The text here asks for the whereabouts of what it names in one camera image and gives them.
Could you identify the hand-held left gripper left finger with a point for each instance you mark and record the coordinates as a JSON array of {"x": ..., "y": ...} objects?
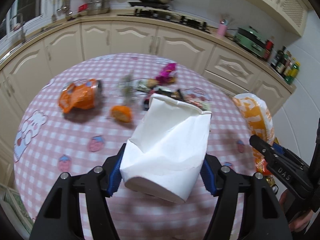
[{"x": 115, "y": 177}]

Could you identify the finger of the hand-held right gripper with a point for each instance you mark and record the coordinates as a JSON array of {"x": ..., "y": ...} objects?
[
  {"x": 280, "y": 150},
  {"x": 260, "y": 145}
]

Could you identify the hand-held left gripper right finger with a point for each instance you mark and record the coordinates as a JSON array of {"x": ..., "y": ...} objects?
[{"x": 208, "y": 180}]

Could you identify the orange white plastic bag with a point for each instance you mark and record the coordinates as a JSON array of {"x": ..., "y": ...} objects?
[{"x": 257, "y": 120}]

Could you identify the white paper bag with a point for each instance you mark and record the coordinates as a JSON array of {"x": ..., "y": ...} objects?
[{"x": 165, "y": 150}]

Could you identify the person's right hand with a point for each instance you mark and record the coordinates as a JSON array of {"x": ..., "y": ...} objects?
[{"x": 300, "y": 220}]

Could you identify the gold foil packaging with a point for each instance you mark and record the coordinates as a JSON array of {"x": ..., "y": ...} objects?
[{"x": 262, "y": 167}]

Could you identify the pink checkered tablecloth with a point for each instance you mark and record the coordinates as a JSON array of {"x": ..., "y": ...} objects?
[{"x": 62, "y": 142}]

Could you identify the yellow green bottle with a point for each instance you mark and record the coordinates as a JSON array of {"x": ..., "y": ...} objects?
[{"x": 293, "y": 73}]

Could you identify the dark glass bottle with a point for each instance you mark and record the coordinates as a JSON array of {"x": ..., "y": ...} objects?
[{"x": 280, "y": 60}]

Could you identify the orange snack bag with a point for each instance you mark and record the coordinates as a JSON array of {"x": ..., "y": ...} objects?
[{"x": 80, "y": 96}]

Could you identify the dark snack wrapper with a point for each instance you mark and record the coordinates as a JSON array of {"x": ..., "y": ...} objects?
[{"x": 180, "y": 96}]

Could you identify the clear plastic wrapper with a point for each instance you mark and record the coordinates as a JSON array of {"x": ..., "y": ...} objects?
[{"x": 128, "y": 87}]

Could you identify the white packet with brown cake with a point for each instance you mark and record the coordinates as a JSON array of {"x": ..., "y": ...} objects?
[{"x": 142, "y": 87}]

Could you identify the red label sauce bottle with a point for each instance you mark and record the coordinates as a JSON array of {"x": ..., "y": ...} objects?
[{"x": 268, "y": 48}]

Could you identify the brown round cookie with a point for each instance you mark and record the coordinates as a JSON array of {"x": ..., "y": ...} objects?
[{"x": 151, "y": 82}]

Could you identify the green floor mat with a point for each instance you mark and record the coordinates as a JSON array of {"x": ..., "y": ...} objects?
[{"x": 15, "y": 205}]

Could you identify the green countertop appliance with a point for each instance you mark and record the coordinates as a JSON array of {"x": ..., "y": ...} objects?
[{"x": 251, "y": 38}]

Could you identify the magenta snack packet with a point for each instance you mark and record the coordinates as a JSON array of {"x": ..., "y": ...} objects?
[{"x": 166, "y": 72}]

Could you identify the pink utensil holder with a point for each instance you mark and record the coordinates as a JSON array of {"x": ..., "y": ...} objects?
[{"x": 222, "y": 28}]

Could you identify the cream kitchen base cabinets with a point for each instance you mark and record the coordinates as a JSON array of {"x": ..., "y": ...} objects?
[{"x": 130, "y": 40}]

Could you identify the black gas stove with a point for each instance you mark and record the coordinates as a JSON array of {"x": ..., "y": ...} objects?
[{"x": 170, "y": 17}]

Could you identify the steel pot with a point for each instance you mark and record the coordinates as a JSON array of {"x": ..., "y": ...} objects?
[{"x": 98, "y": 5}]

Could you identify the red container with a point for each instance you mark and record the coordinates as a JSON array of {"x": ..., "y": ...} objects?
[{"x": 83, "y": 7}]

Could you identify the chrome faucet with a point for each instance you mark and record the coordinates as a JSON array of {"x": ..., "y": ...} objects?
[{"x": 22, "y": 27}]

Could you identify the kitchen window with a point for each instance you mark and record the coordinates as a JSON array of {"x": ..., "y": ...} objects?
[{"x": 15, "y": 5}]

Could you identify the cream wall cabinet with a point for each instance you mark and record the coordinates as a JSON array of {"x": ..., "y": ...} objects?
[{"x": 275, "y": 2}]

